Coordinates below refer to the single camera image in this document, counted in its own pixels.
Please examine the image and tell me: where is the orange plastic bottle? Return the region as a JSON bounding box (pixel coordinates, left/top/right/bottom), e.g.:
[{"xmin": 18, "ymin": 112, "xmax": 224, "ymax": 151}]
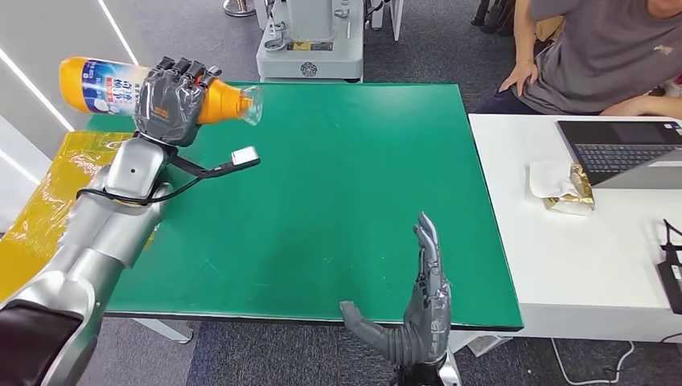
[{"xmin": 58, "ymin": 55, "xmax": 265, "ymax": 128}]

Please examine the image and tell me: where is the gold foil snack packet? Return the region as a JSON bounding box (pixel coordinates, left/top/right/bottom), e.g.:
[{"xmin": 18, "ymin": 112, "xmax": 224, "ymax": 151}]
[{"xmin": 543, "ymin": 163, "xmax": 598, "ymax": 217}]

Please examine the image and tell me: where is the yellow film wrapped cardboard box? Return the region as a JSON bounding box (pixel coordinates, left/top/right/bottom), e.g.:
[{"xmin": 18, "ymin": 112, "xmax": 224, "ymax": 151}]
[{"xmin": 0, "ymin": 130, "xmax": 158, "ymax": 302}]

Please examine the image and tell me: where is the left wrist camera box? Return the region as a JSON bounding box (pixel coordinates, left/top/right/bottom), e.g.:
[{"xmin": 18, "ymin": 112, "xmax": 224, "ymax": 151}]
[{"xmin": 229, "ymin": 146, "xmax": 262, "ymax": 168}]

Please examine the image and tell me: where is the chrome stand base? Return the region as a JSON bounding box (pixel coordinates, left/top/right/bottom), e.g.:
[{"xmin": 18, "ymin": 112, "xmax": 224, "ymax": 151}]
[{"xmin": 223, "ymin": 0, "xmax": 258, "ymax": 18}]

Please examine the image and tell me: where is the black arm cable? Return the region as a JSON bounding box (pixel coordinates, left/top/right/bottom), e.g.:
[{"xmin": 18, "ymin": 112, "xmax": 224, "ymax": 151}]
[{"xmin": 75, "ymin": 158, "xmax": 236, "ymax": 207}]

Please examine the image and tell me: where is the white paper napkin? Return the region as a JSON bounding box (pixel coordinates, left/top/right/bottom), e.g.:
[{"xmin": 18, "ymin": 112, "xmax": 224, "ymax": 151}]
[{"xmin": 528, "ymin": 160, "xmax": 587, "ymax": 201}]

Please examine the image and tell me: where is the white desk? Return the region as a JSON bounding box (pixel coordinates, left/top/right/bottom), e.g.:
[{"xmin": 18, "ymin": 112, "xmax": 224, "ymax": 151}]
[{"xmin": 437, "ymin": 113, "xmax": 682, "ymax": 359}]

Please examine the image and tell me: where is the black power adapter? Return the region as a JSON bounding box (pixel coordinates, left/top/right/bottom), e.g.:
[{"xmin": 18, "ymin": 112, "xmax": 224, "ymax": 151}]
[{"xmin": 655, "ymin": 219, "xmax": 682, "ymax": 317}]

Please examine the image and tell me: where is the person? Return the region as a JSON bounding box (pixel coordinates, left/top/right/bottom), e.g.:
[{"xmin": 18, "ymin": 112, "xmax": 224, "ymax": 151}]
[{"xmin": 473, "ymin": 0, "xmax": 682, "ymax": 120}]

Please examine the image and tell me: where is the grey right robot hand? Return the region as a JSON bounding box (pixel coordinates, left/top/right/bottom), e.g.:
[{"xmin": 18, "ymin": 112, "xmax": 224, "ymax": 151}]
[{"xmin": 339, "ymin": 211, "xmax": 454, "ymax": 368}]

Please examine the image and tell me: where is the person's right hand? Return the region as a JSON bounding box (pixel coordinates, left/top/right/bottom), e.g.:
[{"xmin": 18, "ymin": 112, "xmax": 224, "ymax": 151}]
[{"xmin": 498, "ymin": 60, "xmax": 540, "ymax": 98}]

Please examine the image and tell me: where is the white panel leg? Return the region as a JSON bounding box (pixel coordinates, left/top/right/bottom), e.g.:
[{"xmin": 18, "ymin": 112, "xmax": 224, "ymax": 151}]
[{"xmin": 371, "ymin": 0, "xmax": 405, "ymax": 43}]

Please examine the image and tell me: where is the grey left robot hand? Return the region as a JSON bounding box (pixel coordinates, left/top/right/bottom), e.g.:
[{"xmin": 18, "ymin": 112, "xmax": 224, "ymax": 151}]
[{"xmin": 133, "ymin": 55, "xmax": 224, "ymax": 148}]

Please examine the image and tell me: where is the white floor cable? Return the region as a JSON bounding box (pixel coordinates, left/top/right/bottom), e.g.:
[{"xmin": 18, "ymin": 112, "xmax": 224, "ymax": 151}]
[{"xmin": 550, "ymin": 339, "xmax": 637, "ymax": 386}]

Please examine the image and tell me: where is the grey laptop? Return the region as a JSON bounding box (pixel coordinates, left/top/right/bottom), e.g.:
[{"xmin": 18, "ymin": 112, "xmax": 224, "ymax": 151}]
[{"xmin": 556, "ymin": 121, "xmax": 682, "ymax": 191}]

